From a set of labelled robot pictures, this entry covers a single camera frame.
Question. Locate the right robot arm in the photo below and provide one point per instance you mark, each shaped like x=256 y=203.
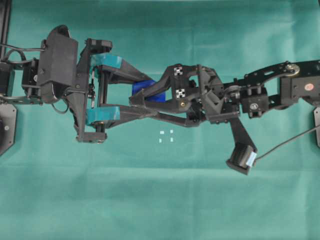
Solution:
x=276 y=87

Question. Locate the green table cloth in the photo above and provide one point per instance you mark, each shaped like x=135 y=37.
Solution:
x=151 y=180

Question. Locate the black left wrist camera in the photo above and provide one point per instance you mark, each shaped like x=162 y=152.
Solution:
x=57 y=64

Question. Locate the blue block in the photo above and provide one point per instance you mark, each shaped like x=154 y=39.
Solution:
x=159 y=97

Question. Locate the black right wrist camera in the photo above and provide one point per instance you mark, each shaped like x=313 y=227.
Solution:
x=244 y=153

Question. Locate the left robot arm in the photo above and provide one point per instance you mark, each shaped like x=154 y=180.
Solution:
x=100 y=89

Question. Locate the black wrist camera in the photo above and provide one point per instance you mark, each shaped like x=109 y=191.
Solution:
x=57 y=64
x=244 y=153

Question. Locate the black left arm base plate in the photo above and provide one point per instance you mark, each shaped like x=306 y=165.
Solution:
x=8 y=119

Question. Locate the black aluminium frame post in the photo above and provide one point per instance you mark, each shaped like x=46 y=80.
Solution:
x=5 y=13

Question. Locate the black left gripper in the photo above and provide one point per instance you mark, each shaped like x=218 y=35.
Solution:
x=95 y=58

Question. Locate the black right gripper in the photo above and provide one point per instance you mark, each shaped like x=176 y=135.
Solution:
x=197 y=91

